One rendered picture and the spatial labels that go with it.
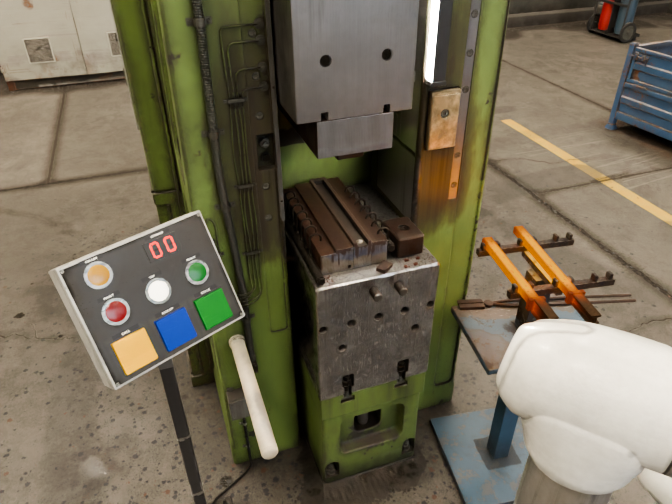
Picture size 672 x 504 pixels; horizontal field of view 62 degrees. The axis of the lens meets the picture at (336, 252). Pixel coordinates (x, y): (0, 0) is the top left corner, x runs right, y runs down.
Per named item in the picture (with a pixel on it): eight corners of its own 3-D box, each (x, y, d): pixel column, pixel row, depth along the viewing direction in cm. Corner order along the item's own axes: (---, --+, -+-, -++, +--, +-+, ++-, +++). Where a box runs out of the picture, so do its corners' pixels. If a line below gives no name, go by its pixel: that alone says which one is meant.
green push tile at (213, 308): (234, 315, 134) (221, 287, 132) (207, 330, 129) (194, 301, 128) (230, 315, 135) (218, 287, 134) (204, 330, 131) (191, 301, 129)
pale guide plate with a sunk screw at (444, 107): (455, 146, 164) (462, 89, 155) (427, 151, 162) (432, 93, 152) (451, 143, 166) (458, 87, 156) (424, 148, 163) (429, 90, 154)
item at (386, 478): (451, 496, 200) (451, 494, 199) (295, 551, 184) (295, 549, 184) (404, 413, 231) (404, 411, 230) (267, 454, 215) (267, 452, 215)
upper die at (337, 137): (392, 147, 143) (394, 111, 138) (317, 159, 138) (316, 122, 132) (337, 97, 176) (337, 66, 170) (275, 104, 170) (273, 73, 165)
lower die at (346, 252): (386, 261, 163) (387, 236, 158) (321, 275, 157) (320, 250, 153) (338, 196, 196) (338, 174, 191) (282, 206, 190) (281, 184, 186)
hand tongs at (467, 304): (630, 295, 191) (631, 292, 190) (636, 302, 187) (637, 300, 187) (456, 302, 188) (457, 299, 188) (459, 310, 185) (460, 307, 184)
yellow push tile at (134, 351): (159, 357, 122) (144, 327, 121) (126, 376, 118) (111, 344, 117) (156, 357, 123) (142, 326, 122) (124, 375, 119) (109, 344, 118)
